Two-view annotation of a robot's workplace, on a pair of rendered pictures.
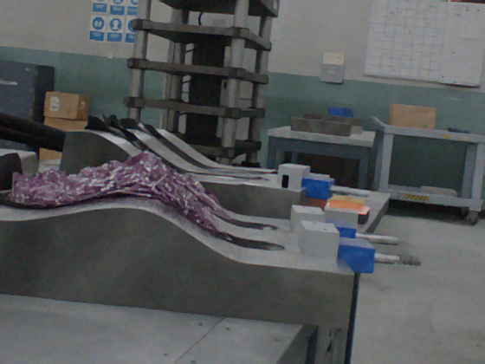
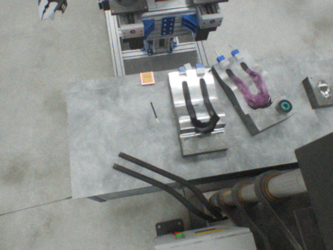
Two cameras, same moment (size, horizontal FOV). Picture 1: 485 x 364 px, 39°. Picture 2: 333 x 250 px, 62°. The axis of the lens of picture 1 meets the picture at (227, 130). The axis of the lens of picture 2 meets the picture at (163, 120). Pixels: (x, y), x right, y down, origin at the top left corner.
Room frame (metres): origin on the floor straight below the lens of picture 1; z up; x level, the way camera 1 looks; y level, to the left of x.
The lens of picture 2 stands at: (1.66, 0.50, 2.35)
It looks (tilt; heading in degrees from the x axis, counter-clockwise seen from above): 70 degrees down; 236
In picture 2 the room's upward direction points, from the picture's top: 8 degrees clockwise
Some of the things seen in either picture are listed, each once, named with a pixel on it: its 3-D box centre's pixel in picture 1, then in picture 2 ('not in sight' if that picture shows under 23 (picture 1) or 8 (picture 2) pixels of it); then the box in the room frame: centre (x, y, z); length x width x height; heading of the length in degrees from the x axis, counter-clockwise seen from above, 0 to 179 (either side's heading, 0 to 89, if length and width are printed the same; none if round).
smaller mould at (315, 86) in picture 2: not in sight; (321, 91); (0.38, 0.31, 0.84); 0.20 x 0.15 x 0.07; 73
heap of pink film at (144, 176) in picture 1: (124, 184); (252, 86); (0.79, 0.11, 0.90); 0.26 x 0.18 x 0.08; 90
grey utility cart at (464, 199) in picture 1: (423, 169); not in sight; (6.80, -1.95, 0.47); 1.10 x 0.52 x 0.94; 85
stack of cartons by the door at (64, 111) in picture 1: (81, 132); not in sight; (7.75, 1.62, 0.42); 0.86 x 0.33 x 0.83; 78
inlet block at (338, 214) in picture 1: (338, 221); (180, 71); (1.11, -0.19, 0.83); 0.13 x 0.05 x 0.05; 173
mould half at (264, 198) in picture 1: (167, 175); (197, 109); (1.15, 0.09, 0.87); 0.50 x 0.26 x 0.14; 73
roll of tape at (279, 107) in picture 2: not in sight; (284, 107); (0.72, 0.31, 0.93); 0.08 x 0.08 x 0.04
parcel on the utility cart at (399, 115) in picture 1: (410, 120); not in sight; (6.84, -1.79, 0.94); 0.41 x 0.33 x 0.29; 85
